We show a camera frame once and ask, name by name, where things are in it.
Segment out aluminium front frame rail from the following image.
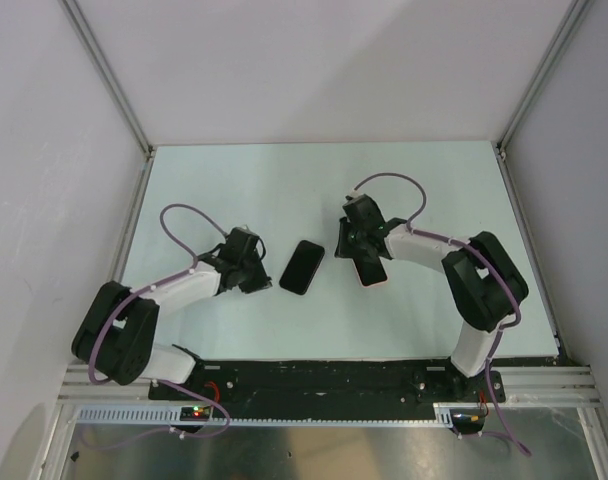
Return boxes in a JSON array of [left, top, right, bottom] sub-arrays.
[[57, 365, 602, 408]]

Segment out controller board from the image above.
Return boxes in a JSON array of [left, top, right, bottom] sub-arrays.
[[180, 406, 212, 422], [450, 410, 487, 436]]

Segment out small black phone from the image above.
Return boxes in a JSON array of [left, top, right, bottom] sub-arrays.
[[279, 240, 326, 295]]

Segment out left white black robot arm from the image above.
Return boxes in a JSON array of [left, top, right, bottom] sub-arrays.
[[71, 227, 271, 399]]

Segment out right aluminium corner post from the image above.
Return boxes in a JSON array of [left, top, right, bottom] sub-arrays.
[[496, 0, 594, 157]]

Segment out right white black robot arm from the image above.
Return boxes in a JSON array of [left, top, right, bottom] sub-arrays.
[[335, 193, 529, 401]]

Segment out right controller board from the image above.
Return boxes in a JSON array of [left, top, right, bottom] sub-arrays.
[[450, 410, 487, 436]]

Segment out black smartphone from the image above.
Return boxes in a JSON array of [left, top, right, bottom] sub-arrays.
[[356, 257, 389, 286]]

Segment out black phone case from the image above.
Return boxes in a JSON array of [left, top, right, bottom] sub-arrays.
[[278, 239, 327, 297]]

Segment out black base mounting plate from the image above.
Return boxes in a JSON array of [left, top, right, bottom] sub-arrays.
[[148, 360, 506, 422]]

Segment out left controller board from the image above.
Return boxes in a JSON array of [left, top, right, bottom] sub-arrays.
[[180, 406, 212, 422]]

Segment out aluminium corner post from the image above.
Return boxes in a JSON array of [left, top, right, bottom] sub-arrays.
[[59, 0, 153, 158], [496, 0, 594, 157]]

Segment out grey slotted cable duct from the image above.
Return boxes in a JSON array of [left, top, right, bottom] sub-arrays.
[[76, 402, 455, 429]]

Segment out left aluminium corner post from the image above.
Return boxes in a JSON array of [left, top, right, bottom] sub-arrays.
[[59, 0, 153, 158]]

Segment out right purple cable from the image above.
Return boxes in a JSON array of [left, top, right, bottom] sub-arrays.
[[347, 173, 533, 457]]

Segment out pink phone case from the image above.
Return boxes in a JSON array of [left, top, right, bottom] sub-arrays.
[[351, 255, 390, 289]]

